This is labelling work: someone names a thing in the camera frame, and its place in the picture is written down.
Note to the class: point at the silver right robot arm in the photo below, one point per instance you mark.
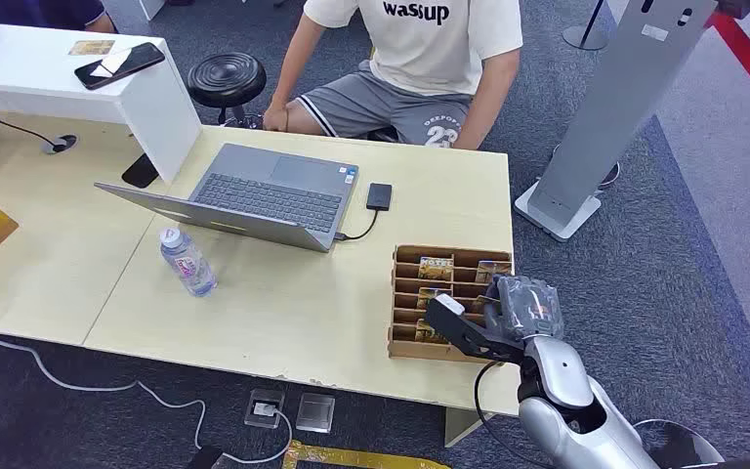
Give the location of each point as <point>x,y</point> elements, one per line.
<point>562,388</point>

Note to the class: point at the grey open laptop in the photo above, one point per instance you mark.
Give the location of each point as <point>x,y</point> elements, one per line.
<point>265,194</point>

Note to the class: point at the wooden card holder rack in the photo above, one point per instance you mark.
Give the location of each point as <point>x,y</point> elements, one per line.
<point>407,285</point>

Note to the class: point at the clear plastic water bottle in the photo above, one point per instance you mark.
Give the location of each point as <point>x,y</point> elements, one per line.
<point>188,265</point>

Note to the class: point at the white desk riser shelf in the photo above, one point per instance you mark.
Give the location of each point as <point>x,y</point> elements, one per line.
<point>32,77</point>

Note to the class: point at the black power adapter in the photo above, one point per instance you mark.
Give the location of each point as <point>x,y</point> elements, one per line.
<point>204,458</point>

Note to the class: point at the stanchion post with base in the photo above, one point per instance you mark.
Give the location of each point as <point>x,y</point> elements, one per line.
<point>585,35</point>

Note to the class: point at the black smartphone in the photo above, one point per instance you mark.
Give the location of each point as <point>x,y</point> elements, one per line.
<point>132,61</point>

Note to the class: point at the floor socket with plug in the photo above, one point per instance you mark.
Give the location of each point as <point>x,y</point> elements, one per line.
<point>264,408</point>

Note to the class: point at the printed hotel card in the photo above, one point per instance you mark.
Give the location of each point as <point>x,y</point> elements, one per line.
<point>491,270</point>
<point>435,268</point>
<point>428,296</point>
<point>425,333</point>

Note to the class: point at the desk leg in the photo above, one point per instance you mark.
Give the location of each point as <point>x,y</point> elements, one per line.
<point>462,427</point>

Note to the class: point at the golden printed card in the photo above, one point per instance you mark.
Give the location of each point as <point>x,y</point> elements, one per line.
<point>91,47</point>

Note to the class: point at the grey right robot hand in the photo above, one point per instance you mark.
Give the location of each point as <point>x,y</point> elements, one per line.
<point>525,311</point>

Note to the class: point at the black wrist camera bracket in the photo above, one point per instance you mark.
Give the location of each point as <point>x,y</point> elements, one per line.
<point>465,330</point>

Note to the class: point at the round robot base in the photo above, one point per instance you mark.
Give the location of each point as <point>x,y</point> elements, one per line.
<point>679,447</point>

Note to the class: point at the person in dark top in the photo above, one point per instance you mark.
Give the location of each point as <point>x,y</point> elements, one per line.
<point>38,12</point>

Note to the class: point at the black round stool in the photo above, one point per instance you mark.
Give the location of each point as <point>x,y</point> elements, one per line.
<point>226,79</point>

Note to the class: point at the black external drive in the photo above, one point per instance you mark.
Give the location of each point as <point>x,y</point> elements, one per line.
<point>379,197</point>

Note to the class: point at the metal floor plate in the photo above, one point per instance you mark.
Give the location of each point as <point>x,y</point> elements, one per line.
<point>315,413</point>

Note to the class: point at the person's right hand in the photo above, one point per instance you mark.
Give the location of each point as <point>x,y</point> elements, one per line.
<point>276,118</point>

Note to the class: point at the black flat pad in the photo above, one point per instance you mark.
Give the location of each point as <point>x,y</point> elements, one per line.
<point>140,172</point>

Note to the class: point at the yellow floor tape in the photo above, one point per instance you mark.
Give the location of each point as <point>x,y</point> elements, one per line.
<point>349,459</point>

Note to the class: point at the grey kiosk stand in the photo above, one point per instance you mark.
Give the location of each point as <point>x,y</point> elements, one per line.
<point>614,97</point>

